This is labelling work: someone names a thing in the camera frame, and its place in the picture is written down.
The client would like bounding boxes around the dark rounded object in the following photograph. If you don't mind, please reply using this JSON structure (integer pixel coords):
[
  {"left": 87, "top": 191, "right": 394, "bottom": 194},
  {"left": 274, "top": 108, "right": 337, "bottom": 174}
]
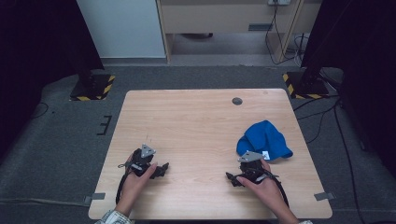
[{"left": 179, "top": 32, "right": 215, "bottom": 40}]

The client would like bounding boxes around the white panel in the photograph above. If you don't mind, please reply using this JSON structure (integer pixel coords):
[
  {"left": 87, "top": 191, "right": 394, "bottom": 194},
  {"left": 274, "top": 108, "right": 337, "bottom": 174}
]
[{"left": 76, "top": 0, "right": 167, "bottom": 59}]

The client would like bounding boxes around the hand-held gripper cable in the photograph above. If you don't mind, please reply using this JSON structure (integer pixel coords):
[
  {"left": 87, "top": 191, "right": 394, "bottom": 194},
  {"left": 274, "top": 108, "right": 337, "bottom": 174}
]
[
  {"left": 266, "top": 173, "right": 290, "bottom": 209},
  {"left": 115, "top": 172, "right": 133, "bottom": 205}
]

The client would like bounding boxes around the thin black floor cable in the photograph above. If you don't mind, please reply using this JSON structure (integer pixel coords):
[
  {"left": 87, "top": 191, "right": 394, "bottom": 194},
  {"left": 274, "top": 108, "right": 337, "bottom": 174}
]
[{"left": 30, "top": 102, "right": 50, "bottom": 120}]

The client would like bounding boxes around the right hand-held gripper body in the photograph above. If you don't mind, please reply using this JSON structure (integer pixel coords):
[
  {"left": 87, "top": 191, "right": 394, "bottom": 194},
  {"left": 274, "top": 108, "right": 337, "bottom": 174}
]
[{"left": 237, "top": 150, "right": 280, "bottom": 185}]

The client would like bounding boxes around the person's left hand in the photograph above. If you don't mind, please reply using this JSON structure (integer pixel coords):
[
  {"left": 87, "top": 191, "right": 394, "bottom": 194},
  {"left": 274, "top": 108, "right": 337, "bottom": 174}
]
[{"left": 120, "top": 153, "right": 159, "bottom": 207}]

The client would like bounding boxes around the right hand-held gripper cable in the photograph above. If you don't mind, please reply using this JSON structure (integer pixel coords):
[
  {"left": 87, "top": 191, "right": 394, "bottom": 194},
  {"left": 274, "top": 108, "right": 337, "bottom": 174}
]
[{"left": 266, "top": 173, "right": 290, "bottom": 209}]

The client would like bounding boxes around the light wooden desk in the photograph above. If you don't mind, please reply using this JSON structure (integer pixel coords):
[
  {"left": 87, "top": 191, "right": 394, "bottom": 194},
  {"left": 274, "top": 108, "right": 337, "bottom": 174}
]
[{"left": 155, "top": 0, "right": 323, "bottom": 65}]

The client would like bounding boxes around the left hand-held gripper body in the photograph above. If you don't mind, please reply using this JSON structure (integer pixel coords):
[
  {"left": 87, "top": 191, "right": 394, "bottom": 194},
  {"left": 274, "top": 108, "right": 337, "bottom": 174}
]
[{"left": 125, "top": 143, "right": 161, "bottom": 179}]

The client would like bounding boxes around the blue cloth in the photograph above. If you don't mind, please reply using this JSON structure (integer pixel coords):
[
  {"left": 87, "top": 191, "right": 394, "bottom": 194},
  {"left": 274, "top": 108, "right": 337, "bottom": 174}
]
[{"left": 235, "top": 119, "right": 294, "bottom": 162}]

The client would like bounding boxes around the black stand with striped base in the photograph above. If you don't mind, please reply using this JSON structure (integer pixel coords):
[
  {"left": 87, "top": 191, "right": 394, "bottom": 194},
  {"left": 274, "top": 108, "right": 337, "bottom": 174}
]
[
  {"left": 282, "top": 55, "right": 331, "bottom": 100},
  {"left": 69, "top": 59, "right": 117, "bottom": 102}
]

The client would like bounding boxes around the grey floor cable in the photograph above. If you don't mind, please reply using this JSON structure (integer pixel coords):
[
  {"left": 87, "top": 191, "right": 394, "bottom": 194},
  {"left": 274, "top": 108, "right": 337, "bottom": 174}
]
[{"left": 0, "top": 198, "right": 92, "bottom": 208}]

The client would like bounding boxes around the black power cable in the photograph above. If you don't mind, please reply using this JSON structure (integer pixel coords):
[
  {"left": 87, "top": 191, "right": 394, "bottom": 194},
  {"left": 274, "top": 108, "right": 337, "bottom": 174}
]
[{"left": 263, "top": 3, "right": 305, "bottom": 66}]

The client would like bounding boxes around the long black floor cable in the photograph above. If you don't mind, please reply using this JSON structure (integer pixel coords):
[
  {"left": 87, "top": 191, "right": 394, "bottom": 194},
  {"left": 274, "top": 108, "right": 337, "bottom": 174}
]
[{"left": 332, "top": 101, "right": 366, "bottom": 224}]

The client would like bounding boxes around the black curtain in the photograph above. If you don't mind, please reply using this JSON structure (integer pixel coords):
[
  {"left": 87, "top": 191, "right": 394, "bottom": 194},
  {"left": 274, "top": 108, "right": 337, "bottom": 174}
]
[
  {"left": 301, "top": 0, "right": 396, "bottom": 171},
  {"left": 0, "top": 0, "right": 105, "bottom": 158}
]

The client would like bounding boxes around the person's right hand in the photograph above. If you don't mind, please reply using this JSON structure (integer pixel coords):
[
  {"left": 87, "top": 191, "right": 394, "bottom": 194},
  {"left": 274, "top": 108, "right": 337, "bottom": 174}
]
[{"left": 236, "top": 158, "right": 286, "bottom": 211}]

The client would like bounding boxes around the left hand-held gripper cable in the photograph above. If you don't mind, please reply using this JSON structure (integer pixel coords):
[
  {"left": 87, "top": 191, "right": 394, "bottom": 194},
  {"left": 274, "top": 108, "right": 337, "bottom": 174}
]
[{"left": 115, "top": 172, "right": 133, "bottom": 205}]

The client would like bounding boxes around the grey tape strip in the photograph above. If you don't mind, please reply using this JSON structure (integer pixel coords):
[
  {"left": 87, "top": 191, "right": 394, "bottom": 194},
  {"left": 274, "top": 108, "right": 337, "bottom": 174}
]
[
  {"left": 82, "top": 192, "right": 106, "bottom": 206},
  {"left": 313, "top": 191, "right": 337, "bottom": 202}
]

